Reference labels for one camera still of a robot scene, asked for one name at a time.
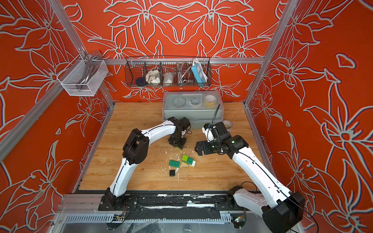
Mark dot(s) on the blue white box in basket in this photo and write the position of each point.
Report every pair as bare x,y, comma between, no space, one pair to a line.
198,73

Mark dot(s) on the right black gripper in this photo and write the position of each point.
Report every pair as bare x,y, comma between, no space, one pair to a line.
205,144

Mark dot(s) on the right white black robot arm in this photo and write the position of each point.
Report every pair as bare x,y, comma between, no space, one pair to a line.
280,208

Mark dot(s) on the clear plastic wall bin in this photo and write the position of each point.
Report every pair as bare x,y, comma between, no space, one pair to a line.
84,78

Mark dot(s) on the white crumpled bag in basket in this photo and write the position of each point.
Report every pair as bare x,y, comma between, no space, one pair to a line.
153,77

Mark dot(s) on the clear tape roll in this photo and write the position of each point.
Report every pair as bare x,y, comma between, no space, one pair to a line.
228,125

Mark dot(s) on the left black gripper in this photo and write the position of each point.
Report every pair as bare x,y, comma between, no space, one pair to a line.
181,145

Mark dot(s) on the dark green long lego brick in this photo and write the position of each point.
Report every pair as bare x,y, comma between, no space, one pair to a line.
190,161

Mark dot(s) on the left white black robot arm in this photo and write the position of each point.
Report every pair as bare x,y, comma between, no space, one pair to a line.
135,151

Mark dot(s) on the black wire basket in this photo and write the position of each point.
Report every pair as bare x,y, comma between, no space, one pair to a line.
175,71

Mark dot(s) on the grey plastic storage box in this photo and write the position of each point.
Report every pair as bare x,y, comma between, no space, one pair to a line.
199,107

